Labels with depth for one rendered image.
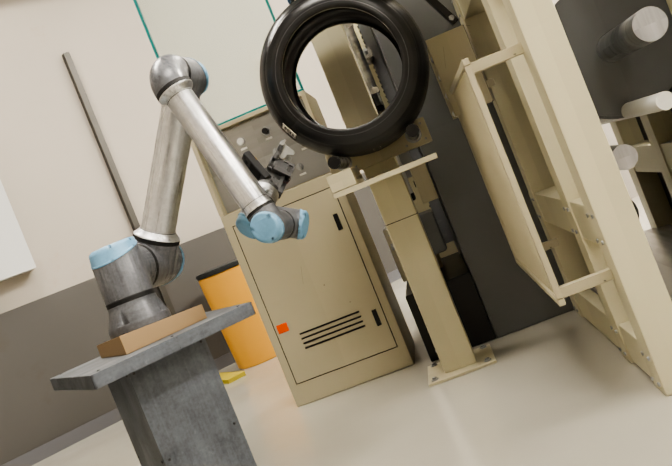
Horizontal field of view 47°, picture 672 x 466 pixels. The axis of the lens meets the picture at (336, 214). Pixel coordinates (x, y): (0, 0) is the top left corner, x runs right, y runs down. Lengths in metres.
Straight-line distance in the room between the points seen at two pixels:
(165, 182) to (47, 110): 3.00
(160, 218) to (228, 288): 2.46
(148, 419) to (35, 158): 3.23
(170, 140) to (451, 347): 1.32
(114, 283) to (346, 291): 1.28
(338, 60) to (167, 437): 1.50
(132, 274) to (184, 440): 0.50
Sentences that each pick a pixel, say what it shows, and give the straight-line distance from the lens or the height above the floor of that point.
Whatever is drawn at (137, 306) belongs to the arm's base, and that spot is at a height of 0.71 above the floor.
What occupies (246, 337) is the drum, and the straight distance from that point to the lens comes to 4.96.
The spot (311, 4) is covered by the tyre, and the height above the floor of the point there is 1.41.
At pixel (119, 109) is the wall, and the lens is 5.54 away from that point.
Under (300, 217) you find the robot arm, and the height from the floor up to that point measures 0.77.
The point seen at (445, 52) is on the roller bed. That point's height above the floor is 1.13.
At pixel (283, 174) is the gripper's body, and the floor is 0.92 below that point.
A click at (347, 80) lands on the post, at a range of 2.97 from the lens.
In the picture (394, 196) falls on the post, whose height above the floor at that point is 0.71.
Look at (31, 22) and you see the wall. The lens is 5.61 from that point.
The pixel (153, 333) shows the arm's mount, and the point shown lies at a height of 0.62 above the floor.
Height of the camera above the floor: 0.78
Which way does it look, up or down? 1 degrees down
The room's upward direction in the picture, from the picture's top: 22 degrees counter-clockwise
